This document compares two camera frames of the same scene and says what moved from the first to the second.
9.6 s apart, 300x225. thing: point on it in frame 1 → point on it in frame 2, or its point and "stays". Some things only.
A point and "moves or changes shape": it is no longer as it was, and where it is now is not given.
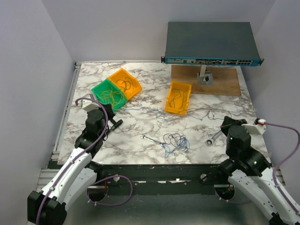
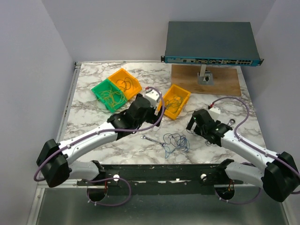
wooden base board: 226,79 stays
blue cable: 171,142 stays
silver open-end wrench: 161,144 stays
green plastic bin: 106,93 stays
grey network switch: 211,43 stays
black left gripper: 108,110 → 154,118
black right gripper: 228,121 → 191,123
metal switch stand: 205,78 stays
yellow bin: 178,97 moves or changes shape
